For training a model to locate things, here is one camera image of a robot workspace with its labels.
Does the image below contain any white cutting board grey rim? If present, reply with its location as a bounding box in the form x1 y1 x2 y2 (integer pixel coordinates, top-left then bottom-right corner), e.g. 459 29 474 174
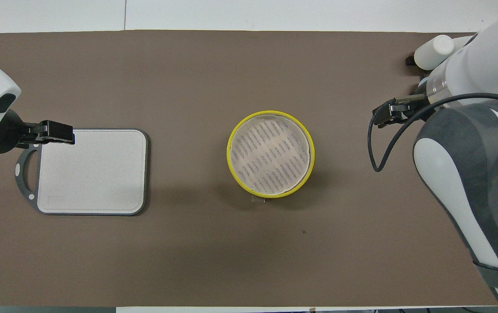
14 128 149 216

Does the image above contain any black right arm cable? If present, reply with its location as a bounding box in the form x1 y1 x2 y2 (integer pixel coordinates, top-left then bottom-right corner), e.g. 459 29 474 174
368 93 498 173

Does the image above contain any white bottle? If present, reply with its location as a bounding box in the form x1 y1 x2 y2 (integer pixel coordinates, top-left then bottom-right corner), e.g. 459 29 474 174
451 35 476 49
414 34 455 70

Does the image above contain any yellow steamer tier white liner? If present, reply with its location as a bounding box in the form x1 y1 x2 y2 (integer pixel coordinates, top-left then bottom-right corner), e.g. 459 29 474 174
227 110 315 199

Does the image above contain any black cup rack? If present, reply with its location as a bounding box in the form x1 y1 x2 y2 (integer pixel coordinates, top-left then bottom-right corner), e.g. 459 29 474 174
406 53 432 80

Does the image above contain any white bottle top right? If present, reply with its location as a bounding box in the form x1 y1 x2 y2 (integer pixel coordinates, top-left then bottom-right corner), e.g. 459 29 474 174
451 35 476 49

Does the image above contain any brown table mat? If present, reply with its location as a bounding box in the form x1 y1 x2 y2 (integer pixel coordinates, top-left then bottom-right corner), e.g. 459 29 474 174
0 30 498 307

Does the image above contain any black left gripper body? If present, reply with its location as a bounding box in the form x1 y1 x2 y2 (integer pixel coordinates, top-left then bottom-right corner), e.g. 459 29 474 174
0 109 27 155

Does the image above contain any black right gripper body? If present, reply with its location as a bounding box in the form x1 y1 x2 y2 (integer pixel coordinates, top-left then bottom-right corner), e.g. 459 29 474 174
405 93 433 120

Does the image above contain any white bottle top left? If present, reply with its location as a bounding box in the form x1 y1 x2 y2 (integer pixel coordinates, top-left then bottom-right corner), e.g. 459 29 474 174
414 34 455 70

